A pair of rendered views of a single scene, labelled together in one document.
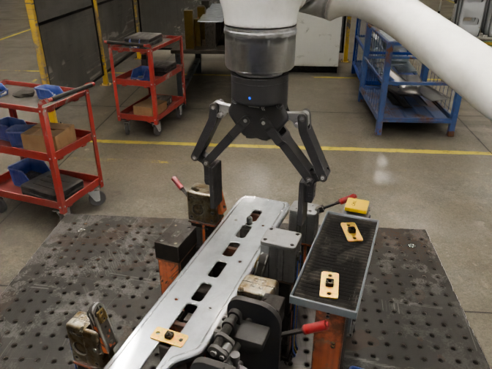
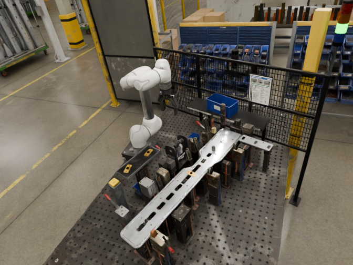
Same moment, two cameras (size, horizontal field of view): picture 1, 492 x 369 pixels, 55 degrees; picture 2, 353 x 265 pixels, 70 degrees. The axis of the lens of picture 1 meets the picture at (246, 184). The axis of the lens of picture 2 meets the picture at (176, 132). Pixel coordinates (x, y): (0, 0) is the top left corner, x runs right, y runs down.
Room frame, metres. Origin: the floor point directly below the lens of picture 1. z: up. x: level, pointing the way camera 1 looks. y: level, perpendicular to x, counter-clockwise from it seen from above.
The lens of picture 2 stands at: (2.14, 0.66, 2.49)
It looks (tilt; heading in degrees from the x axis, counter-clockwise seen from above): 37 degrees down; 203
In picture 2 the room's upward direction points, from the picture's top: 8 degrees counter-clockwise
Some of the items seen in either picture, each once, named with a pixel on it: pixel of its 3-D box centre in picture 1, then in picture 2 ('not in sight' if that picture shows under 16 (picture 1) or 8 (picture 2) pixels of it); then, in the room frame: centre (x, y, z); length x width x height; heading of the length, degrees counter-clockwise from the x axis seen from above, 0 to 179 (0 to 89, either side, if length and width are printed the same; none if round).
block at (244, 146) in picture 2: not in sight; (242, 157); (0.36, 0.54, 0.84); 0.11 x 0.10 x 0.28; 69
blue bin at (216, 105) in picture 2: not in sight; (221, 104); (-0.13, 0.27, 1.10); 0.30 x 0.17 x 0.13; 62
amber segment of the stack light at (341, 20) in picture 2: not in sight; (344, 18); (0.07, 1.13, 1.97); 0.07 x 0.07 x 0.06
